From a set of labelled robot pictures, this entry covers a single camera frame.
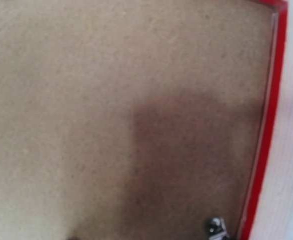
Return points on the red wooden picture frame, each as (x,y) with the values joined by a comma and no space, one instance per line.
(268,209)

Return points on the brown backing board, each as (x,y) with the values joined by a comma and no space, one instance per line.
(128,119)

